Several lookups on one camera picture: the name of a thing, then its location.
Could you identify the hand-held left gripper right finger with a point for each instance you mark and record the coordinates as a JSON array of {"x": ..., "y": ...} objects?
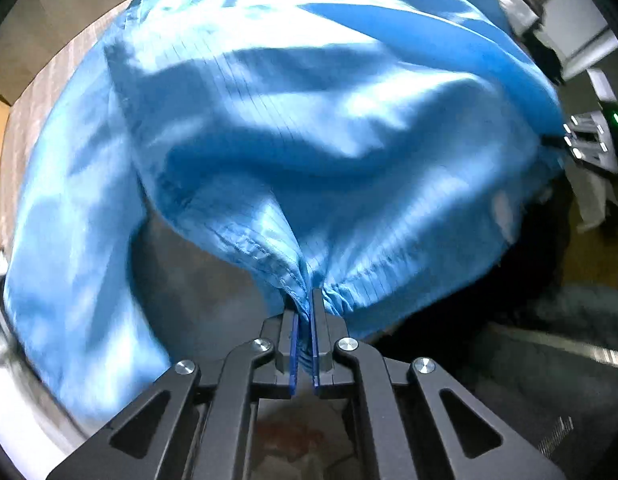
[{"x": 316, "y": 352}]

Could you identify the blue garment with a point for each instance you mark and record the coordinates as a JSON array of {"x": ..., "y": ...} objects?
[{"x": 289, "y": 110}]

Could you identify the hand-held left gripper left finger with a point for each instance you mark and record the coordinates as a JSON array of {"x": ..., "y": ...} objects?
[{"x": 294, "y": 352}]

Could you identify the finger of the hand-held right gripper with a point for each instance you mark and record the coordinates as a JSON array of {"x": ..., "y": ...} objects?
[{"x": 586, "y": 137}]

